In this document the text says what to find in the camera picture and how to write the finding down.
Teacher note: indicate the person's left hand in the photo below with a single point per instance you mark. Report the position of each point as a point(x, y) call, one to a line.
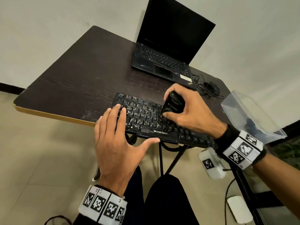
point(114, 152)

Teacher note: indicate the person's right hand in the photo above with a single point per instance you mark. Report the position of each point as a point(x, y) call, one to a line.
point(199, 112)

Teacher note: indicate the person's left middle finger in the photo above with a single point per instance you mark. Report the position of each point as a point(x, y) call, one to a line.
point(115, 119)

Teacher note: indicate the person's left little finger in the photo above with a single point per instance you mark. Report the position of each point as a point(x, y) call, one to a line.
point(98, 130)

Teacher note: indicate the person's left thumb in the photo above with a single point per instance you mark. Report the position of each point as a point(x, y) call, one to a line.
point(146, 144)

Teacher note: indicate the person's right thumb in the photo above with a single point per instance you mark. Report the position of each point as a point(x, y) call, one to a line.
point(174, 119)

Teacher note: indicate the black handheld device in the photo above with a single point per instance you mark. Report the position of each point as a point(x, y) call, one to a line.
point(173, 104)

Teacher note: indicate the person's left forearm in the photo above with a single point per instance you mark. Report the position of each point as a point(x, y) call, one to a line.
point(84, 220)

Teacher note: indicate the person's right forearm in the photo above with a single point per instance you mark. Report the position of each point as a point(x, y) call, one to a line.
point(279, 178)

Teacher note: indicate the black computer keyboard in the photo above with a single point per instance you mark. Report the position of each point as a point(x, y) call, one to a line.
point(145, 110)

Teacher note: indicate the black shoe with white sole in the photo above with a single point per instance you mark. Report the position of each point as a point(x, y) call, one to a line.
point(96, 176)

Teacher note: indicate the black computer mouse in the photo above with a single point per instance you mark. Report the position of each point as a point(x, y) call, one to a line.
point(212, 87)

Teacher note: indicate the person's left leg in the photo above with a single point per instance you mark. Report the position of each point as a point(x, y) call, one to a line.
point(133, 196)

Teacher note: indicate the person's leg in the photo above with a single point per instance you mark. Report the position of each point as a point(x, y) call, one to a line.
point(133, 196)
point(168, 201)

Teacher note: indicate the person's right leg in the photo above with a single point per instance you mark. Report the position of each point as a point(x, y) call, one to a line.
point(168, 201)

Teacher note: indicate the clear plastic container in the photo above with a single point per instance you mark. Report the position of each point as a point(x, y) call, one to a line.
point(236, 107)

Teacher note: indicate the right wristband with marker blocks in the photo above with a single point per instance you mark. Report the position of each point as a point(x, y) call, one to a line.
point(241, 148)

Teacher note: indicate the wristband with marker blocks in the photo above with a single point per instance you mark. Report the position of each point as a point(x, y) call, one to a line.
point(103, 205)
point(241, 148)

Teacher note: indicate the left wristband with marker blocks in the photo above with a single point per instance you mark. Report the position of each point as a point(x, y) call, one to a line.
point(103, 205)

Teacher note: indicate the pile of black keycaps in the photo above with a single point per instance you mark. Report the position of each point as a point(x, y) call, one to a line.
point(254, 128)

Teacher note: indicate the black laptop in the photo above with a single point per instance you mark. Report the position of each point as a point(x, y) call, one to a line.
point(173, 25)

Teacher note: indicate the white power adapter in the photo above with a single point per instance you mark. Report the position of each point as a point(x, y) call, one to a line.
point(239, 209)

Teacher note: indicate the black metal table frame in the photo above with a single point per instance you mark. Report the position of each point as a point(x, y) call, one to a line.
point(161, 159)

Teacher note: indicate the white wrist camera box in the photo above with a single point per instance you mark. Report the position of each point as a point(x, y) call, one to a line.
point(211, 164)

